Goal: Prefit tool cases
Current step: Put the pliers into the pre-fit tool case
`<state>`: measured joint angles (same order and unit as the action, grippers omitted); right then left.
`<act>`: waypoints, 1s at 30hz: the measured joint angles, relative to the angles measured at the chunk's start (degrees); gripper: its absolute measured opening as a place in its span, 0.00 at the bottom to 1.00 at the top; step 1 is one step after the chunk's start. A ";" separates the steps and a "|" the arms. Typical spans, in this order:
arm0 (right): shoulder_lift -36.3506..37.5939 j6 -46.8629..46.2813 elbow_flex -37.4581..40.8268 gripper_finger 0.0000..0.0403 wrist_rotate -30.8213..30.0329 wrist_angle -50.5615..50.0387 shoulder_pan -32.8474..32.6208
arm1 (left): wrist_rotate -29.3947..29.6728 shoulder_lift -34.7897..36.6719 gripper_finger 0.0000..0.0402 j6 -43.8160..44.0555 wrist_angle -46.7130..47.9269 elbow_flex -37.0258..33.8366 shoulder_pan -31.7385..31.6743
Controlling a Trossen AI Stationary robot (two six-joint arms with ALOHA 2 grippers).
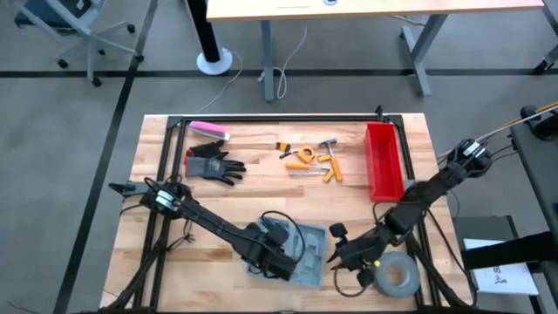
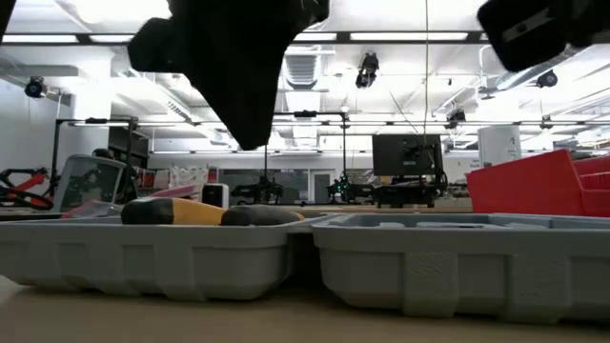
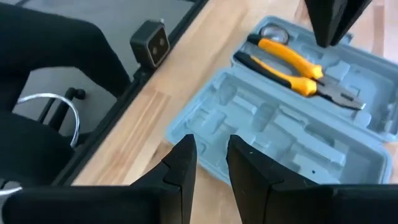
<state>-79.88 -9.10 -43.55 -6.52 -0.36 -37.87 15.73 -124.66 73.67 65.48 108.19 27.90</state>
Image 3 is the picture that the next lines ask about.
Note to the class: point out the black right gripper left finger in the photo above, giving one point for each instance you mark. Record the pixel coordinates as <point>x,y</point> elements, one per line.
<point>177,186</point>

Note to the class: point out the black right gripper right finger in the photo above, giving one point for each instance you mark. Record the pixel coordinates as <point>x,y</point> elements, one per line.
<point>255,186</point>

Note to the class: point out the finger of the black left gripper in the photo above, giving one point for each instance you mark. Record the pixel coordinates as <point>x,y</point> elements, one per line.
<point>323,18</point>
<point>351,12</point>

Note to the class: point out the grey plastic tool case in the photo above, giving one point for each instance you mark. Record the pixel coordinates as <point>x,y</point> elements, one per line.
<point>280,133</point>

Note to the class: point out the black lever with knob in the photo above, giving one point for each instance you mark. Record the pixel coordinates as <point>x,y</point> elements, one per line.
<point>62,109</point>

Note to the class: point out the black office chair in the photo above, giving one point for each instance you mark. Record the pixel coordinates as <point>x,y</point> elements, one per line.
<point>46,40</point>

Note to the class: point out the black table-level camera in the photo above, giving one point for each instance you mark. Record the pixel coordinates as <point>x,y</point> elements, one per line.
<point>149,43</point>

